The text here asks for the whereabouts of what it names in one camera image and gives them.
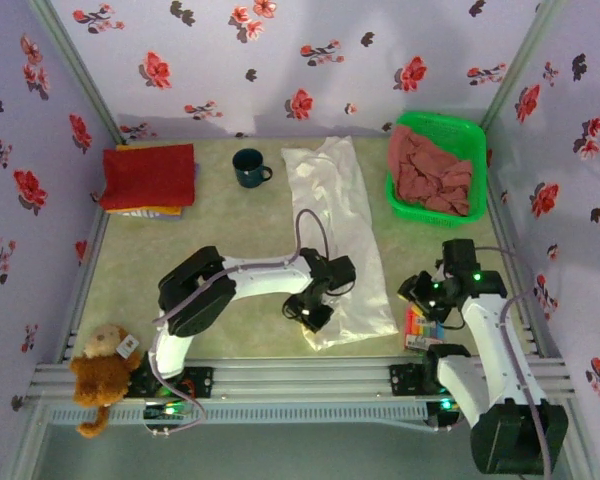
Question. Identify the white t-shirt with black print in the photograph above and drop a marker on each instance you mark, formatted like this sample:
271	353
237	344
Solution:
340	220

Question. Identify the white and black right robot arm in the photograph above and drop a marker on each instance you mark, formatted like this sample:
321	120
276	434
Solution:
490	350

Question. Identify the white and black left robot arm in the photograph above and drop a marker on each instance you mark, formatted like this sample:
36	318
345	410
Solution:
265	280

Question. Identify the pack of coloured markers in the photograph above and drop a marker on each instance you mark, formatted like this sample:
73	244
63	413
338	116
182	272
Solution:
420	340

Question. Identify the dusty pink crumpled t-shirt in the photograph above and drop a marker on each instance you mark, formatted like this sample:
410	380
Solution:
425	170

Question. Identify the dark blue mug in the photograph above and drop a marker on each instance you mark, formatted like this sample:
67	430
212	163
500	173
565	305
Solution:
247	172

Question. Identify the green plastic basket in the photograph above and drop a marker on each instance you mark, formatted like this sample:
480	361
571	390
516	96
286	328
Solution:
475	150

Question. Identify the grey striped folded t-shirt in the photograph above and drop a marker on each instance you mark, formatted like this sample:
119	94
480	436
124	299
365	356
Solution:
140	214

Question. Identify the red folded t-shirt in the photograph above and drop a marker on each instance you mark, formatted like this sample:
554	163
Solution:
150	175

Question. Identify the brown monkey plush toy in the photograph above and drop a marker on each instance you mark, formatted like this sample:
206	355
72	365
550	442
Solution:
100	380

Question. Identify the aluminium side rail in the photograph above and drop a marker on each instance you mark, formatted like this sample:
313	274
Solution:
87	280
500	215

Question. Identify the aluminium cross rail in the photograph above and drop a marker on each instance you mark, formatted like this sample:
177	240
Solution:
305	380

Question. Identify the aluminium corner post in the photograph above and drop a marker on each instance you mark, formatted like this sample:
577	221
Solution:
75	65
522	55

